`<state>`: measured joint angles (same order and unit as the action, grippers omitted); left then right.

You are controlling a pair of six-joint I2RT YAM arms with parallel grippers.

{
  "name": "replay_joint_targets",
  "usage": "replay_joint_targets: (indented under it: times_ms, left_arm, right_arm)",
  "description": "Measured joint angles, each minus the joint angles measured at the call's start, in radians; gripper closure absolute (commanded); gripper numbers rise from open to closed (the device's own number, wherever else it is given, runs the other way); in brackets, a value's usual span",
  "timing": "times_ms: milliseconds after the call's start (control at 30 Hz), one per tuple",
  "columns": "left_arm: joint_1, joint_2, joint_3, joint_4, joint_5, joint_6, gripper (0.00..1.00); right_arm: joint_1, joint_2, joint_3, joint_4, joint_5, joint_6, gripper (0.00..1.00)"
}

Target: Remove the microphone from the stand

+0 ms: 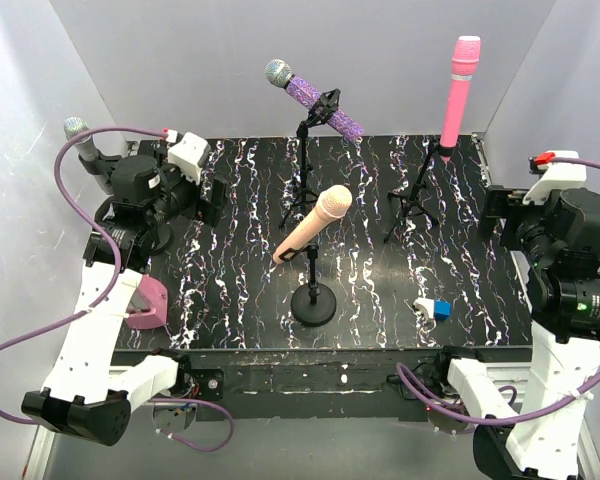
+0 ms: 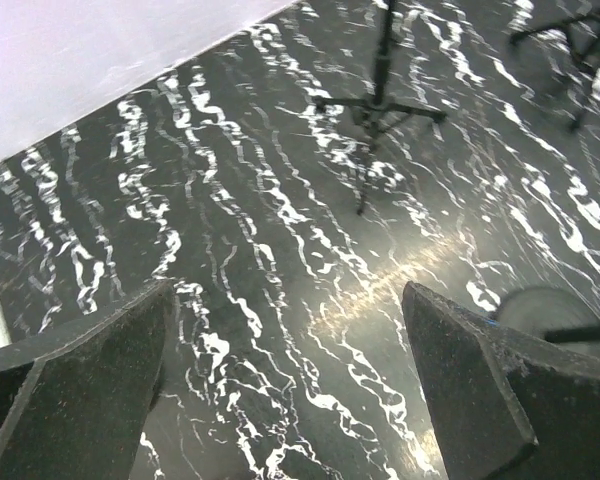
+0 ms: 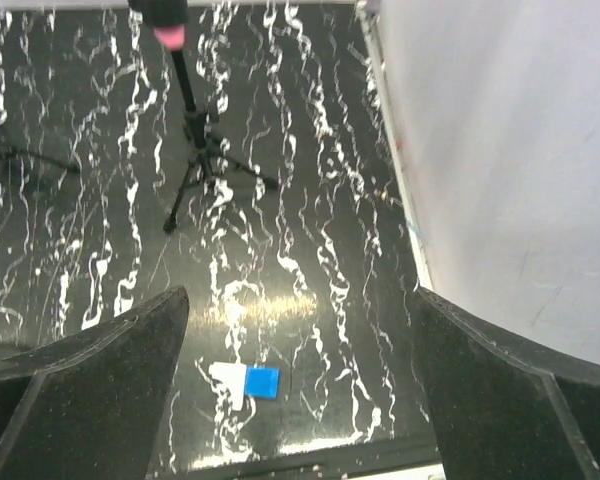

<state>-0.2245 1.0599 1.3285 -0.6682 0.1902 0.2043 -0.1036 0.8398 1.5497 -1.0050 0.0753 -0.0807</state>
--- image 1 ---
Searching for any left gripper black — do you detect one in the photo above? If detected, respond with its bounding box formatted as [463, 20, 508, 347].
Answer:
[147, 148, 231, 228]

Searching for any beige peach microphone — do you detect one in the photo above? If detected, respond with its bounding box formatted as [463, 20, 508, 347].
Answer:
[273, 185, 352, 264]

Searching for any black round-base desk stand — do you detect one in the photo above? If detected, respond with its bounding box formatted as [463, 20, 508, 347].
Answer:
[281, 241, 337, 328]

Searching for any black tripod stand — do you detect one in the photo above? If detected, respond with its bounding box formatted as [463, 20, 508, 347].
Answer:
[383, 137, 451, 243]
[279, 89, 341, 229]

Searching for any purple glitter microphone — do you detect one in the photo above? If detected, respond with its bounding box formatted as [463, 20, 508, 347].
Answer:
[265, 59, 364, 142]

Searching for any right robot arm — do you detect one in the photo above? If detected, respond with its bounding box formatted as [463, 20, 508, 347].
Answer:
[432, 186, 600, 479]

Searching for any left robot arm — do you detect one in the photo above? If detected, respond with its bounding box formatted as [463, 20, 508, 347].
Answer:
[21, 154, 226, 446]

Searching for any pink tall microphone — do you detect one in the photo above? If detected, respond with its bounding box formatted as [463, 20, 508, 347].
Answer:
[440, 35, 481, 162]

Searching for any silver grey microphone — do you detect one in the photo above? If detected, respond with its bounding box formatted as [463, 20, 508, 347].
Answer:
[63, 116, 116, 196]

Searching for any pink plastic block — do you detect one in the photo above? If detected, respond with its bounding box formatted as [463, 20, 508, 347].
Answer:
[126, 275, 168, 330]

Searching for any white and blue block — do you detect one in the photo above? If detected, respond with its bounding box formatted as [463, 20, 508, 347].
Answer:
[413, 298, 452, 321]

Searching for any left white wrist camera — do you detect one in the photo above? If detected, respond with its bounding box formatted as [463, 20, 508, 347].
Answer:
[164, 129, 210, 184]

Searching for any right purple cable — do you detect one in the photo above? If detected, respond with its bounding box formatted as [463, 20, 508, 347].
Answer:
[395, 157, 600, 427]

